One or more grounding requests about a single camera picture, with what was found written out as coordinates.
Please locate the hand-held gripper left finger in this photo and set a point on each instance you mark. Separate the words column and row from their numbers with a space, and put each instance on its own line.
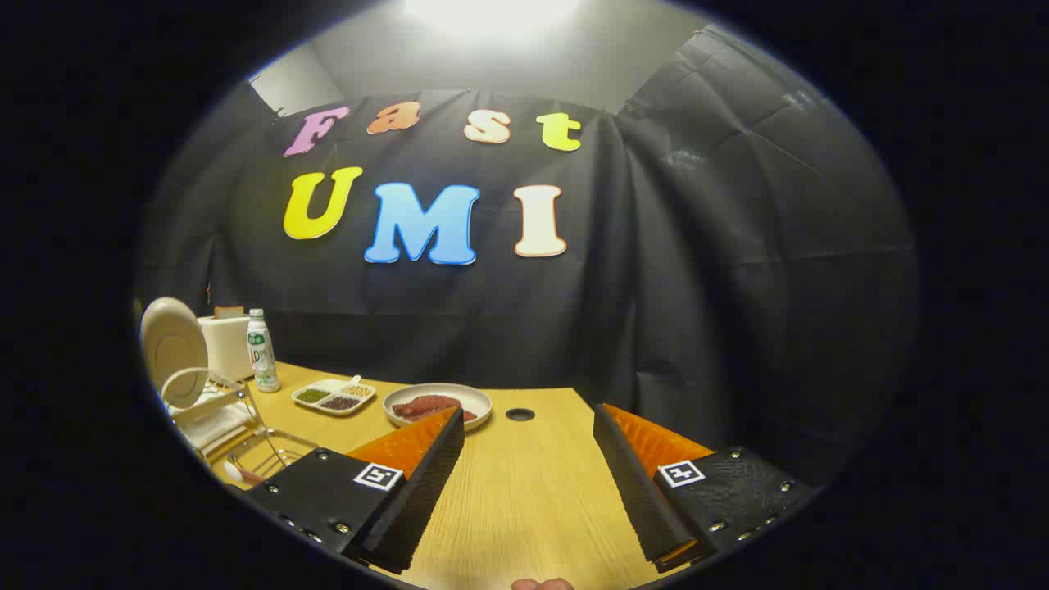
column 426, row 483

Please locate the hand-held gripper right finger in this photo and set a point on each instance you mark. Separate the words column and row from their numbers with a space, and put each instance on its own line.
column 635, row 492

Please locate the beige plate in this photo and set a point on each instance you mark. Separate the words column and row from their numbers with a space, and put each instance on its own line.
column 172, row 344

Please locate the white plate with meat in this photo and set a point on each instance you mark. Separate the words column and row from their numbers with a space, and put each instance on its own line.
column 475, row 401

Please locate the white divided dish with beans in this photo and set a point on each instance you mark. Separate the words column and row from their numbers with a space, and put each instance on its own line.
column 332, row 397

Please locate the reddish brown meat piece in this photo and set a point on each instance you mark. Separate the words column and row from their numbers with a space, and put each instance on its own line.
column 469, row 415
column 422, row 403

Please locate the white green drink bottle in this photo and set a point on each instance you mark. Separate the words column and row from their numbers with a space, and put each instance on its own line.
column 262, row 356

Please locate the black backdrop cloth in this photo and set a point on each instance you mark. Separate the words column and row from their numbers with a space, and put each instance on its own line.
column 697, row 287

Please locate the white toaster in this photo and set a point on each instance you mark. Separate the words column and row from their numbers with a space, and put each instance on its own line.
column 225, row 348

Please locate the toast slice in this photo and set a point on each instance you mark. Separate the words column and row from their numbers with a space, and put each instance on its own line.
column 229, row 311

